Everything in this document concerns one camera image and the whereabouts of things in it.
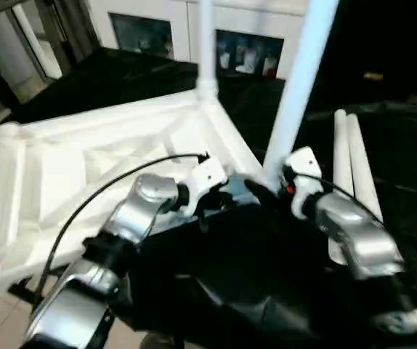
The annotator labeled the black low cabinet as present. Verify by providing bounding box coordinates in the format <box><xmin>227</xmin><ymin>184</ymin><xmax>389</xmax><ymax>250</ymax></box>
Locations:
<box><xmin>314</xmin><ymin>0</ymin><xmax>417</xmax><ymax>110</ymax></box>

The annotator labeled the white plastic table top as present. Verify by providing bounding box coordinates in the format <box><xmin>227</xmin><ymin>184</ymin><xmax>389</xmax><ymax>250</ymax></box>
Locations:
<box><xmin>0</xmin><ymin>91</ymin><xmax>267</xmax><ymax>302</ymax></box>

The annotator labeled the small white cup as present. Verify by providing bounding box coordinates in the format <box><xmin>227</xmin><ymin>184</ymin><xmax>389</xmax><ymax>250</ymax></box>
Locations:
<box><xmin>262</xmin><ymin>58</ymin><xmax>278</xmax><ymax>78</ymax></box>

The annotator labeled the black work mat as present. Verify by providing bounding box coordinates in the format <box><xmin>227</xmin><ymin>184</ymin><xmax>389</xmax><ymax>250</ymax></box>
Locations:
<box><xmin>0</xmin><ymin>47</ymin><xmax>417</xmax><ymax>349</ymax></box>

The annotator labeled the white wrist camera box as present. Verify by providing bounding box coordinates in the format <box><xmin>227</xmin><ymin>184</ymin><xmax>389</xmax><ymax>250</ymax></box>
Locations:
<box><xmin>281</xmin><ymin>145</ymin><xmax>324</xmax><ymax>219</ymax></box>
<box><xmin>183</xmin><ymin>156</ymin><xmax>230</xmax><ymax>217</ymax></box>

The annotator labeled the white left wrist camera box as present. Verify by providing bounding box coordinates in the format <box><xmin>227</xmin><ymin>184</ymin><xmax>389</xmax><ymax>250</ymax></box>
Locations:
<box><xmin>183</xmin><ymin>156</ymin><xmax>230</xmax><ymax>217</ymax></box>

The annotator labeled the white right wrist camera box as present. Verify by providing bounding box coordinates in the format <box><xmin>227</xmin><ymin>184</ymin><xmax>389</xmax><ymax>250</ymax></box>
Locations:
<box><xmin>281</xmin><ymin>145</ymin><xmax>324</xmax><ymax>219</ymax></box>

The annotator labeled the white display cabinet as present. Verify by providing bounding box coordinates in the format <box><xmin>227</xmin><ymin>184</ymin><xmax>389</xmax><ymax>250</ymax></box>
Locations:
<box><xmin>85</xmin><ymin>0</ymin><xmax>311</xmax><ymax>81</ymax></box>

